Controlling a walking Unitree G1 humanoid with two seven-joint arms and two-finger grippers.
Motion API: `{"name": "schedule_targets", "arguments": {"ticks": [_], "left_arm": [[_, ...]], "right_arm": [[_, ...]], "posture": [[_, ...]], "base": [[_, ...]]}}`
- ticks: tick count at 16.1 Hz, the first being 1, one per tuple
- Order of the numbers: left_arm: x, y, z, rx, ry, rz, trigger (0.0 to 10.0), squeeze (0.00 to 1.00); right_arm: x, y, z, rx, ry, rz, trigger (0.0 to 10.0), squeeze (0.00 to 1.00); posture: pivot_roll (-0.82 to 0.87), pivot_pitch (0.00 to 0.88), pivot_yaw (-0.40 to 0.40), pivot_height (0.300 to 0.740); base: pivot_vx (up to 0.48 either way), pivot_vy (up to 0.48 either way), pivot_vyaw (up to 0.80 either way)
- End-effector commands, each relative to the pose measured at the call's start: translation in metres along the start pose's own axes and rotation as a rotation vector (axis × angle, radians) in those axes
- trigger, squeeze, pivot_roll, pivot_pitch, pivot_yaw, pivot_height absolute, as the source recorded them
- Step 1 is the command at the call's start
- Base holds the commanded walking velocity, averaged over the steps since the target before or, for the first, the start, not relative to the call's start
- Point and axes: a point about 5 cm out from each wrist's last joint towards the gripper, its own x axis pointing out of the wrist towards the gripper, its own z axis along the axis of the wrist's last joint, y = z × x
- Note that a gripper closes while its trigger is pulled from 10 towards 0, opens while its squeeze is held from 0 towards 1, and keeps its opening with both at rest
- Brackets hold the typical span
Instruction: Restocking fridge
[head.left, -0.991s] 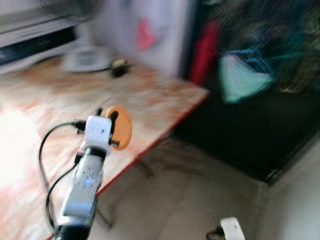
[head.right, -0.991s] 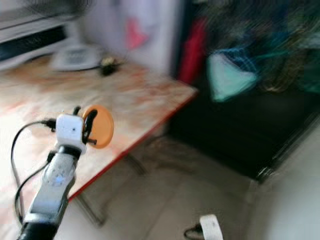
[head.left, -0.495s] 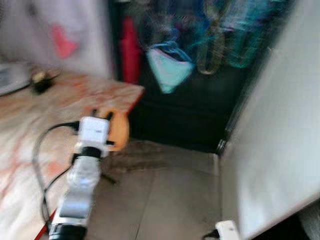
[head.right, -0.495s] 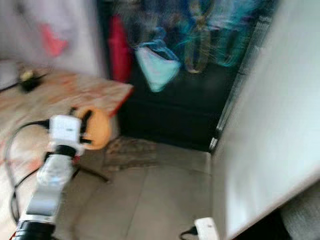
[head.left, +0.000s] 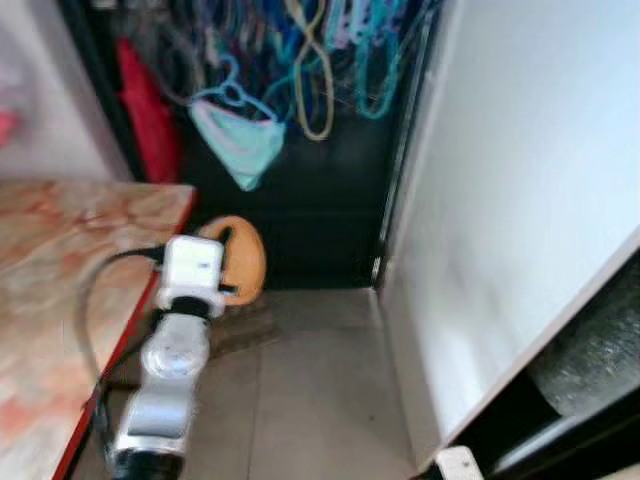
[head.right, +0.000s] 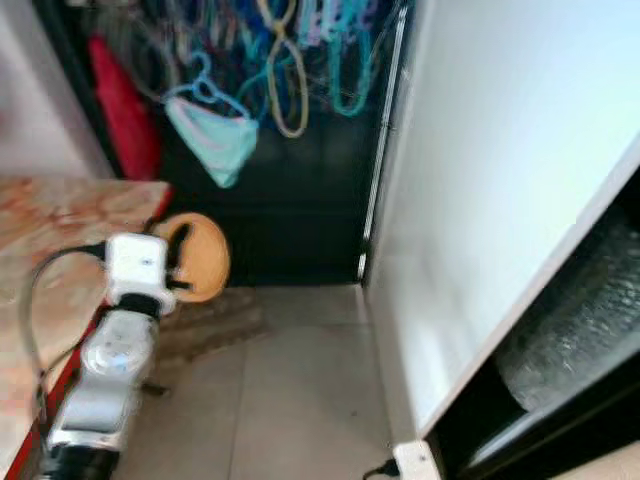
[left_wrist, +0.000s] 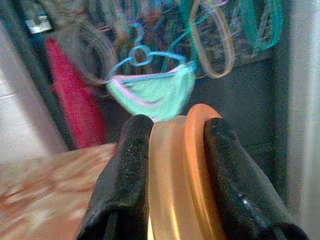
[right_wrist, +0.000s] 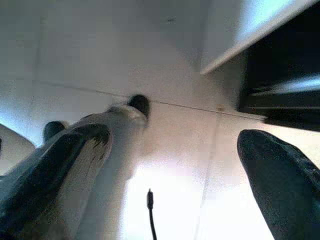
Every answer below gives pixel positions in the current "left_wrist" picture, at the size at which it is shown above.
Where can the blue plastic clothes hanger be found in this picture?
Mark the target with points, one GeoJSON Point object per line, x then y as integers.
{"type": "Point", "coordinates": [140, 53]}

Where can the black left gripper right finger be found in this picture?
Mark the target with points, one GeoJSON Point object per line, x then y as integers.
{"type": "Point", "coordinates": [237, 187]}

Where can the brown patterned doormat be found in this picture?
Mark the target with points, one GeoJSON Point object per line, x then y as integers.
{"type": "Point", "coordinates": [50, 190]}

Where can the white hanging tag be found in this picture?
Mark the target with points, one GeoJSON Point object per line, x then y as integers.
{"type": "Point", "coordinates": [37, 25]}

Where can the orange lidded round plastic container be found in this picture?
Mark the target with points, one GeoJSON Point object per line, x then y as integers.
{"type": "Point", "coordinates": [175, 175]}

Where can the tan plastic clothes hanger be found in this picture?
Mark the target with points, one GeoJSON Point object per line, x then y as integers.
{"type": "Point", "coordinates": [212, 62]}

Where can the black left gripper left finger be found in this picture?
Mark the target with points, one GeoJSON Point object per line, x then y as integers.
{"type": "Point", "coordinates": [125, 175]}

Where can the white door panel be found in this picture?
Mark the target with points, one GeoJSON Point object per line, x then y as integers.
{"type": "Point", "coordinates": [305, 125]}

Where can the red hanging cloth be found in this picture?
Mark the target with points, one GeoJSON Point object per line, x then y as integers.
{"type": "Point", "coordinates": [75, 100]}

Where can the green plastic clothes hanger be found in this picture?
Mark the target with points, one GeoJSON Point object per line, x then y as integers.
{"type": "Point", "coordinates": [270, 30]}

